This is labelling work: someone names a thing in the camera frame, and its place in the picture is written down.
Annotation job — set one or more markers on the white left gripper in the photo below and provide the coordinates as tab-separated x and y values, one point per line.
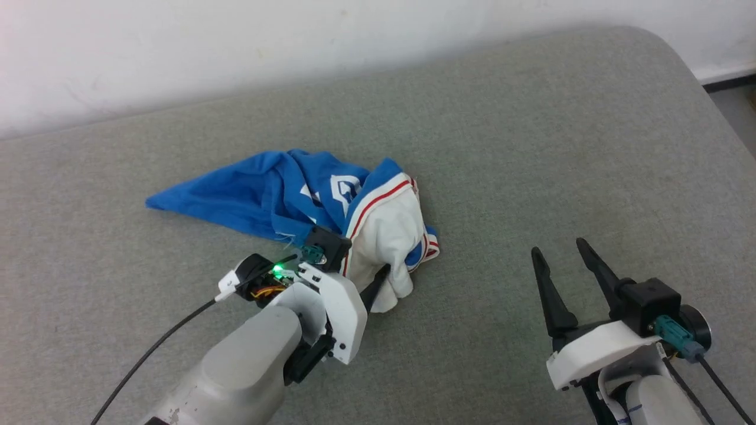
342	313

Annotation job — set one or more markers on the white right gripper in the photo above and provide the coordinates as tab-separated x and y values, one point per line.
596	351

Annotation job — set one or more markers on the blue white sports jersey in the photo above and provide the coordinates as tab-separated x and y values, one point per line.
236	200

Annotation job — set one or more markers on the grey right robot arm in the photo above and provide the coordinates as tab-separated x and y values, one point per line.
655	401

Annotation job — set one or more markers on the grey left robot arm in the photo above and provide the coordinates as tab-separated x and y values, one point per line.
248	360

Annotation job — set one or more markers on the grey fabric sofa seat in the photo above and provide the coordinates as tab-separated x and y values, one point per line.
531	147

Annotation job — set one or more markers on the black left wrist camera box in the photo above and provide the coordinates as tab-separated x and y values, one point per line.
328	242

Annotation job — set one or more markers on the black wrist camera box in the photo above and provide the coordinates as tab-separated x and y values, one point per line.
328	242
649	301

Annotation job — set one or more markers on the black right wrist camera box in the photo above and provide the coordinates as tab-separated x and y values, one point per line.
649	301

